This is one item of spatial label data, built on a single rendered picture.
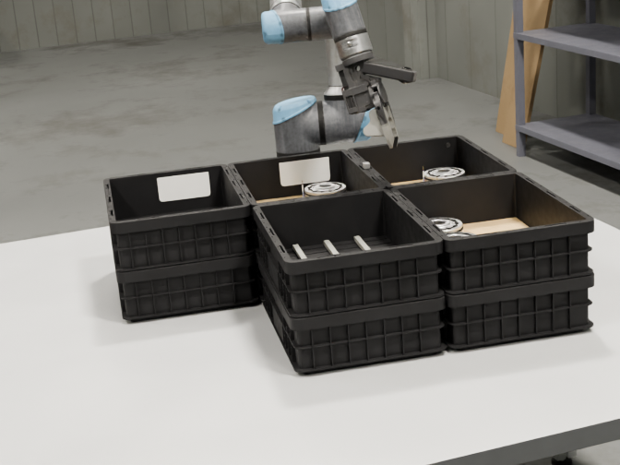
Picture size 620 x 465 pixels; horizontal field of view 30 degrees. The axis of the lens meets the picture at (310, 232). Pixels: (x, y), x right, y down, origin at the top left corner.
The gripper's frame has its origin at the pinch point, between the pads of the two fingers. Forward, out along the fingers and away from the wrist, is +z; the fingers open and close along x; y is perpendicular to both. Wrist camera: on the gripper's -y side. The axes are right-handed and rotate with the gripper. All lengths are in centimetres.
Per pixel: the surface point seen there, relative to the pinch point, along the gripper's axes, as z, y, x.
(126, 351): 23, 59, 38
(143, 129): -67, 246, -481
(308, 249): 16.2, 22.5, 14.2
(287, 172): -1.5, 32.1, -23.7
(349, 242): 17.6, 14.7, 9.2
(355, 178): 5.2, 14.8, -17.0
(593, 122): 20, -36, -393
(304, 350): 32, 20, 47
